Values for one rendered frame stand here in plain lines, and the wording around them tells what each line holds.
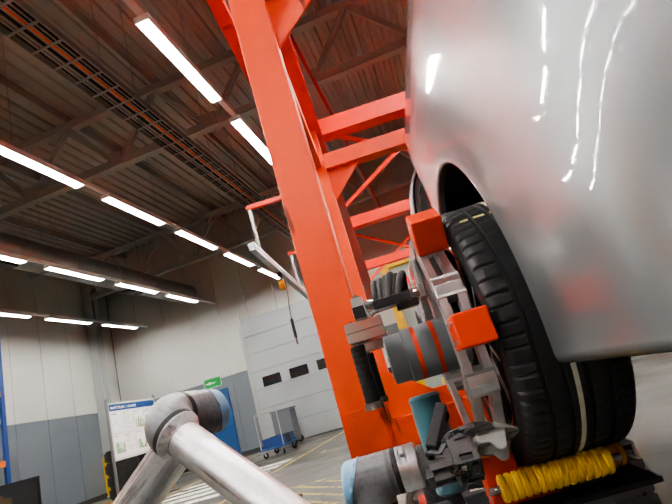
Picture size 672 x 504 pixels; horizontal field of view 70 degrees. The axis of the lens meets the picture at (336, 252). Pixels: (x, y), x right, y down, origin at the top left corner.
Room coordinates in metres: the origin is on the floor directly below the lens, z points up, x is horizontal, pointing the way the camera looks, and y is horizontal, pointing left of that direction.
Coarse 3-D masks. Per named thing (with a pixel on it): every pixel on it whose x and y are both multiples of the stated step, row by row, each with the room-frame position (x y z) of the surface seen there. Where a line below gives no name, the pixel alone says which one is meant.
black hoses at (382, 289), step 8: (392, 272) 1.17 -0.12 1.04; (400, 272) 1.14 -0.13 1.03; (376, 280) 1.16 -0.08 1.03; (384, 280) 1.15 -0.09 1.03; (392, 280) 1.14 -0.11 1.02; (400, 280) 1.13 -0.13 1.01; (376, 288) 1.14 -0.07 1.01; (384, 288) 1.13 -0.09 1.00; (392, 288) 1.12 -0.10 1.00; (400, 288) 1.12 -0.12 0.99; (408, 288) 1.22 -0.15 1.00; (376, 296) 1.12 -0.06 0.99; (384, 296) 1.12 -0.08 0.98; (392, 296) 1.11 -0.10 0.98; (400, 296) 1.10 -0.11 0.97; (408, 296) 1.10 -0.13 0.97; (416, 296) 1.23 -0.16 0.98; (376, 304) 1.11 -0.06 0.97; (384, 304) 1.11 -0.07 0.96; (392, 304) 1.12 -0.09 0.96; (400, 304) 1.23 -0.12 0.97; (408, 304) 1.23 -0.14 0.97; (416, 304) 1.23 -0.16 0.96
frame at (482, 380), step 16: (416, 256) 1.19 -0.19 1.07; (432, 256) 1.29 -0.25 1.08; (432, 272) 1.09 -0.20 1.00; (448, 272) 1.07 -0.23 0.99; (432, 288) 1.06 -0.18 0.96; (448, 288) 1.05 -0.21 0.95; (464, 288) 1.04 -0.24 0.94; (448, 304) 1.05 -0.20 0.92; (464, 304) 1.05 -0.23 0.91; (464, 352) 1.05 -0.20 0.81; (480, 352) 1.05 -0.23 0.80; (464, 368) 1.05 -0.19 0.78; (480, 368) 1.05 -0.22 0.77; (448, 384) 1.54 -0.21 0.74; (464, 384) 1.09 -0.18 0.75; (480, 384) 1.05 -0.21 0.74; (496, 384) 1.05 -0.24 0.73; (480, 400) 1.08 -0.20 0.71; (496, 400) 1.08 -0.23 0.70; (464, 416) 1.45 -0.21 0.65; (480, 416) 1.11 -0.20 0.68; (496, 416) 1.12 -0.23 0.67
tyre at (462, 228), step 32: (448, 224) 1.11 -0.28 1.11; (480, 224) 1.06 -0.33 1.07; (480, 256) 1.01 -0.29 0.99; (512, 256) 1.00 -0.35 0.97; (480, 288) 1.01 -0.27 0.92; (512, 288) 0.99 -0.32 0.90; (512, 320) 0.99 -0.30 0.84; (512, 352) 0.99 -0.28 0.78; (544, 352) 0.99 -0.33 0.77; (512, 384) 1.04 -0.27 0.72; (544, 384) 1.02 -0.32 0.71; (608, 384) 1.03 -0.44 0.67; (544, 416) 1.05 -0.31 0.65; (576, 416) 1.06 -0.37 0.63; (608, 416) 1.08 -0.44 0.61; (512, 448) 1.32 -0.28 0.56; (544, 448) 1.13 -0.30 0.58; (576, 448) 1.16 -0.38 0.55
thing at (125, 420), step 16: (144, 400) 10.02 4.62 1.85; (112, 416) 9.03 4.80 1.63; (128, 416) 9.46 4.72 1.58; (144, 416) 9.93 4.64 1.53; (112, 432) 8.97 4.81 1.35; (128, 432) 9.39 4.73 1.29; (144, 432) 9.86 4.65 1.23; (112, 448) 8.90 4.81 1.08; (128, 448) 9.33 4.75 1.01; (144, 448) 9.78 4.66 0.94; (112, 464) 8.91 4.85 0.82
